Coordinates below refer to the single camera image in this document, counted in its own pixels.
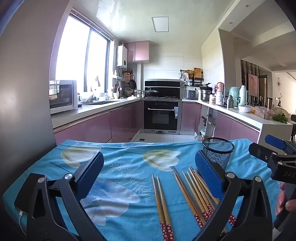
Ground red-tipped wooden chopstick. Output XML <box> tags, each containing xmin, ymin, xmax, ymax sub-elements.
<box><xmin>151</xmin><ymin>174</ymin><xmax>168</xmax><ymax>241</ymax></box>
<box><xmin>157</xmin><ymin>176</ymin><xmax>174</xmax><ymax>241</ymax></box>

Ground pink base cabinet row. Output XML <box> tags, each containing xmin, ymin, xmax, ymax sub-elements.
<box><xmin>53</xmin><ymin>100</ymin><xmax>141</xmax><ymax>144</ymax></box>
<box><xmin>180</xmin><ymin>102</ymin><xmax>260</xmax><ymax>144</ymax></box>

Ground white green thermos bottle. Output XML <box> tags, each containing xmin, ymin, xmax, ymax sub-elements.
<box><xmin>239</xmin><ymin>85</ymin><xmax>250</xmax><ymax>106</ymax></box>

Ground green leafy vegetables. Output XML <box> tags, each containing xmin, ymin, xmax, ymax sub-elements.
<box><xmin>273</xmin><ymin>113</ymin><xmax>289</xmax><ymax>124</ymax></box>

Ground smartphone with brown case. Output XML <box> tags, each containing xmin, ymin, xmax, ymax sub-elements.
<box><xmin>14</xmin><ymin>175</ymin><xmax>31</xmax><ymax>211</ymax></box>

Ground white charging cable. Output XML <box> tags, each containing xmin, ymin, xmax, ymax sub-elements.
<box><xmin>18</xmin><ymin>210</ymin><xmax>28</xmax><ymax>235</ymax></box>

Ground ceiling light panel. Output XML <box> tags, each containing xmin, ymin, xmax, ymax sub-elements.
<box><xmin>151</xmin><ymin>16</ymin><xmax>170</xmax><ymax>33</ymax></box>

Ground built-in black oven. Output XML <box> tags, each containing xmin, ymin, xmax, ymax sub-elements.
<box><xmin>143</xmin><ymin>98</ymin><xmax>182</xmax><ymax>135</ymax></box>

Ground white microwave oven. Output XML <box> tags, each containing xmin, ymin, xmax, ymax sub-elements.
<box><xmin>48</xmin><ymin>80</ymin><xmax>78</xmax><ymax>114</ymax></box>

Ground white water heater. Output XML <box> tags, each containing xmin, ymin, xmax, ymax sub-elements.
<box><xmin>117</xmin><ymin>45</ymin><xmax>128</xmax><ymax>69</ymax></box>

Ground black wok with lid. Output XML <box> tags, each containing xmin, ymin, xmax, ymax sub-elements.
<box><xmin>144</xmin><ymin>88</ymin><xmax>159</xmax><ymax>98</ymax></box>

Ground green electric kettle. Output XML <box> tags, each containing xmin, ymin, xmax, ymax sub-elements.
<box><xmin>228</xmin><ymin>86</ymin><xmax>240</xmax><ymax>107</ymax></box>

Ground black wall rack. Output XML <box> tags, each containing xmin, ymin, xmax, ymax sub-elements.
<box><xmin>180</xmin><ymin>68</ymin><xmax>204</xmax><ymax>86</ymax></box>

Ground blue floral tablecloth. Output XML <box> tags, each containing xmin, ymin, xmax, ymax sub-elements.
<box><xmin>2</xmin><ymin>138</ymin><xmax>285</xmax><ymax>241</ymax></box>

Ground bunch of wooden chopsticks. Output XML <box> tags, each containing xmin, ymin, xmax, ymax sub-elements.
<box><xmin>172</xmin><ymin>166</ymin><xmax>237</xmax><ymax>233</ymax></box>

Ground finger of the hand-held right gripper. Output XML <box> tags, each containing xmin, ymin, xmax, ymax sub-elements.
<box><xmin>248</xmin><ymin>143</ymin><xmax>279</xmax><ymax>166</ymax></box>
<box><xmin>265</xmin><ymin>134</ymin><xmax>296</xmax><ymax>155</ymax></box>

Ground pink wall cabinet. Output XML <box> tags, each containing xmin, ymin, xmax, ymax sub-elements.
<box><xmin>124</xmin><ymin>40</ymin><xmax>150</xmax><ymax>63</ymax></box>

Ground framed wall painting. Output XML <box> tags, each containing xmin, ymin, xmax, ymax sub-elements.
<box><xmin>248</xmin><ymin>74</ymin><xmax>259</xmax><ymax>98</ymax></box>

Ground silver rice cooker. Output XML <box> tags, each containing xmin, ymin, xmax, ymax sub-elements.
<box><xmin>184</xmin><ymin>86</ymin><xmax>199</xmax><ymax>100</ymax></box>

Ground black range hood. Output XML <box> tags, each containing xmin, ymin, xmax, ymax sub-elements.
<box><xmin>144</xmin><ymin>79</ymin><xmax>181</xmax><ymax>98</ymax></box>

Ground black mesh cup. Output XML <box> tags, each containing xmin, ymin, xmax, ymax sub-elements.
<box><xmin>202</xmin><ymin>137</ymin><xmax>235</xmax><ymax>172</ymax></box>

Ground grey refrigerator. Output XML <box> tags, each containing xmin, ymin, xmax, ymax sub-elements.
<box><xmin>0</xmin><ymin>0</ymin><xmax>74</xmax><ymax>200</ymax></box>

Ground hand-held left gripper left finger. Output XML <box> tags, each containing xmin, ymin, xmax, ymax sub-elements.
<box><xmin>26</xmin><ymin>151</ymin><xmax>105</xmax><ymax>241</ymax></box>

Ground clear plastic container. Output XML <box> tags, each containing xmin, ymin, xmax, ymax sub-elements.
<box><xmin>254</xmin><ymin>106</ymin><xmax>275</xmax><ymax>120</ymax></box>

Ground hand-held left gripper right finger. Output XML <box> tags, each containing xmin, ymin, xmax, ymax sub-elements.
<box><xmin>195</xmin><ymin>150</ymin><xmax>273</xmax><ymax>241</ymax></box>

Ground person's right hand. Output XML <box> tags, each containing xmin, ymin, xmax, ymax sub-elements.
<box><xmin>276</xmin><ymin>183</ymin><xmax>296</xmax><ymax>215</ymax></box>

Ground large kitchen window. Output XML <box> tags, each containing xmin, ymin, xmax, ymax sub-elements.
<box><xmin>55</xmin><ymin>14</ymin><xmax>114</xmax><ymax>93</ymax></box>

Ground steel stock pot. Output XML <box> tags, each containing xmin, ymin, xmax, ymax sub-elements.
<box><xmin>200</xmin><ymin>89</ymin><xmax>212</xmax><ymax>101</ymax></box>

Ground white knife holder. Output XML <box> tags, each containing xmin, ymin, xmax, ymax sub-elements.
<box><xmin>201</xmin><ymin>113</ymin><xmax>216</xmax><ymax>138</ymax></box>

